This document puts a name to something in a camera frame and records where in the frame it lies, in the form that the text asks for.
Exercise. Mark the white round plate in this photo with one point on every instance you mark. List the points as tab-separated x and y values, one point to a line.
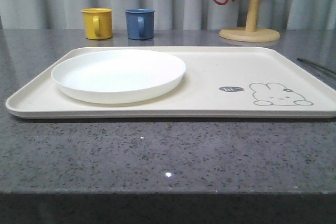
119	76

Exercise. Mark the steel chopstick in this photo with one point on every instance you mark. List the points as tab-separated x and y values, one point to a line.
317	67

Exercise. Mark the cream rabbit serving tray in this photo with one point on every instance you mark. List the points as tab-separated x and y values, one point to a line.
225	82

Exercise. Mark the blue enamel mug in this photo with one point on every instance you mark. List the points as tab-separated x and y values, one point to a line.
140	23

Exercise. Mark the yellow enamel mug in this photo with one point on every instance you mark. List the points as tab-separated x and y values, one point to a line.
98	23

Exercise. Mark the wooden mug tree stand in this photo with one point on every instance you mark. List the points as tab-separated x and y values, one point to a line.
250	33

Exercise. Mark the grey curtain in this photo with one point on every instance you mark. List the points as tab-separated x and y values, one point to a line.
172	14

